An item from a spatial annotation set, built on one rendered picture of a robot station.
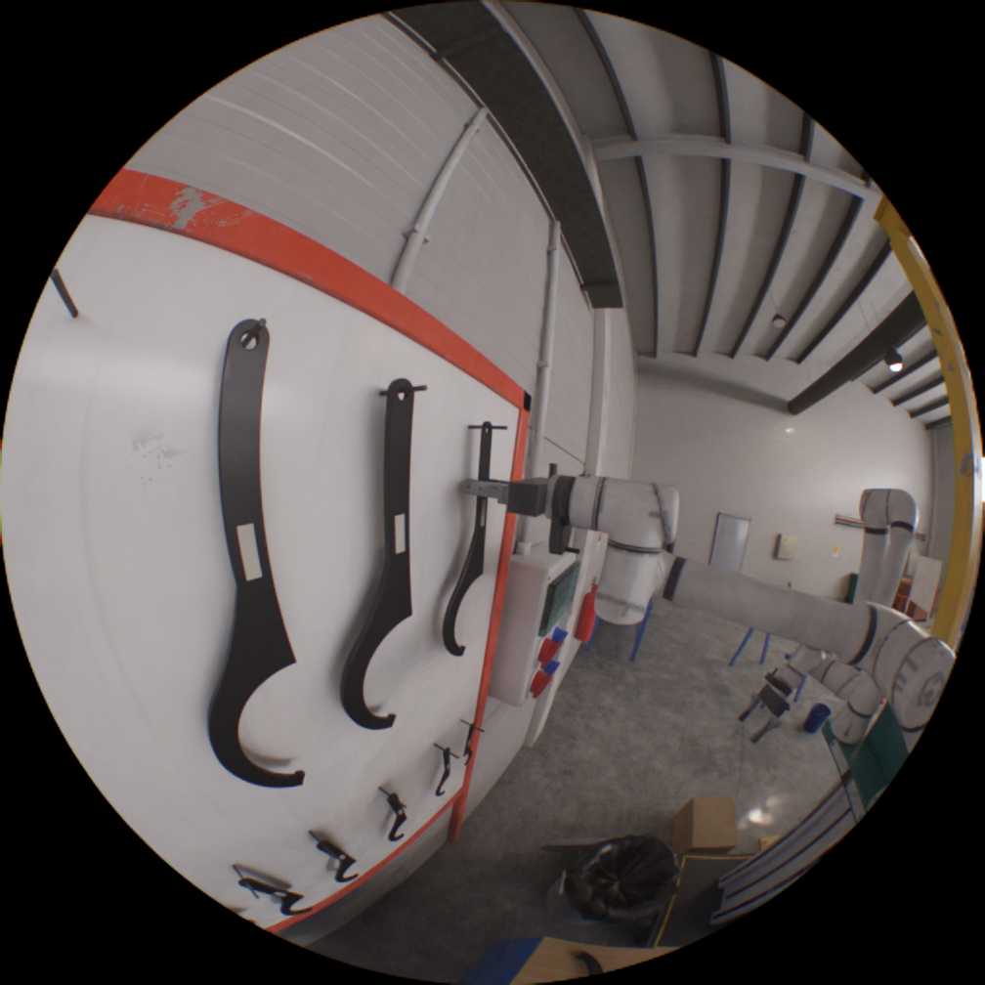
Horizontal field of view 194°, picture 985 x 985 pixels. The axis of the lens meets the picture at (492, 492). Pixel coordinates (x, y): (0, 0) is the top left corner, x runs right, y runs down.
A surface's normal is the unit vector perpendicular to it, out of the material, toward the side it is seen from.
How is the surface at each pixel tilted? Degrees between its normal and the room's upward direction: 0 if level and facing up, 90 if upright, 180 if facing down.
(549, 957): 0
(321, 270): 90
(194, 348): 90
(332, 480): 90
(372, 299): 90
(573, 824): 0
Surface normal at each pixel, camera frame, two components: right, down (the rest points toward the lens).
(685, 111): -0.03, 1.00
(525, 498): -0.49, 0.10
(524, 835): 0.13, -0.99
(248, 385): 0.87, 0.14
